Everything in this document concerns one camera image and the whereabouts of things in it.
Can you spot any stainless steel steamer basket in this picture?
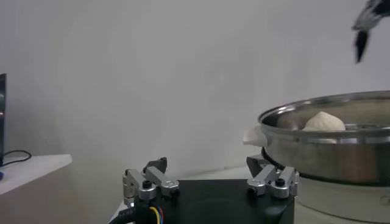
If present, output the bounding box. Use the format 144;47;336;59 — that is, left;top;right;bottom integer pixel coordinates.
243;90;390;186

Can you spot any dark monitor edge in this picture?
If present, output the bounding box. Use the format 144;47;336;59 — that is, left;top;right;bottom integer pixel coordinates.
0;72;7;167

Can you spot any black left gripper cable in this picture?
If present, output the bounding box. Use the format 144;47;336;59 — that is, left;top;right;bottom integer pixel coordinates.
108;205;165;224

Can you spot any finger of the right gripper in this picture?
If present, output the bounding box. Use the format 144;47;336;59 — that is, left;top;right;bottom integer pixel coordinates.
352;0;390;64

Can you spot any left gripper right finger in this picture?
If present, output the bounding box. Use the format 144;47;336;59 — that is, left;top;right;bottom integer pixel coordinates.
246;155;299;199

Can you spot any white side table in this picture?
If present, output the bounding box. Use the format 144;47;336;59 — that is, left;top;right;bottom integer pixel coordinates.
0;153;73;195

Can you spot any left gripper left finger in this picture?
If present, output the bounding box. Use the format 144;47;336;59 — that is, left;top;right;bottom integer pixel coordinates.
122;157;180;208

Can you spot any white steamed baozi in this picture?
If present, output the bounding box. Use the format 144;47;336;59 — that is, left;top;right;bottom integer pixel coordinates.
302;111;347;132

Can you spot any white electric cooker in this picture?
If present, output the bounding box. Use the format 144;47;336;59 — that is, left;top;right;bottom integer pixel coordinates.
261;147;390;224

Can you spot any thin black cable loop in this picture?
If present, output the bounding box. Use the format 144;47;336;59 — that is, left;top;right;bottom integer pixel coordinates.
2;149;33;167

